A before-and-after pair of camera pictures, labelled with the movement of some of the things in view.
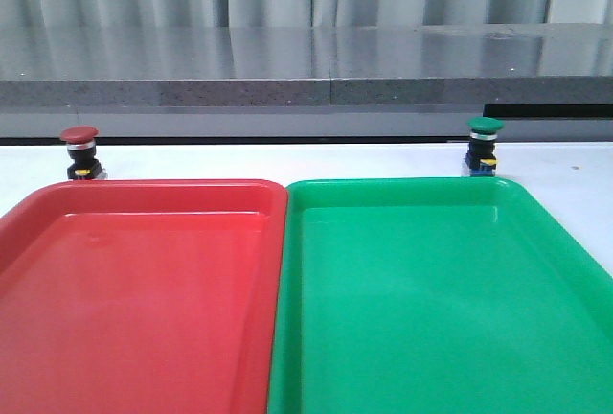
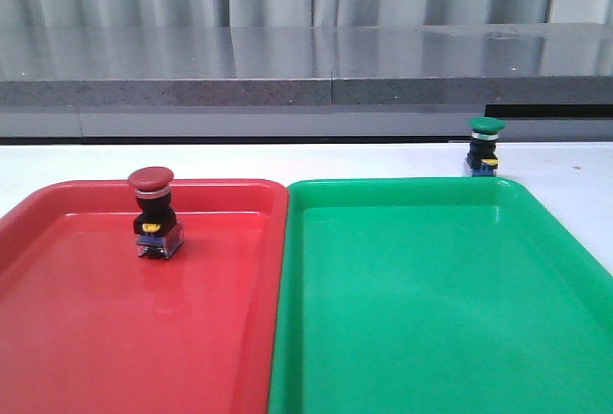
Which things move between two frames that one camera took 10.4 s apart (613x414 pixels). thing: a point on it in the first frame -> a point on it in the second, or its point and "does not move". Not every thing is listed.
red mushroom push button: [80, 147] -> [160, 233]
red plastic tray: [142, 296] does not move
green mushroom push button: [481, 159] does not move
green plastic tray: [436, 295] does not move
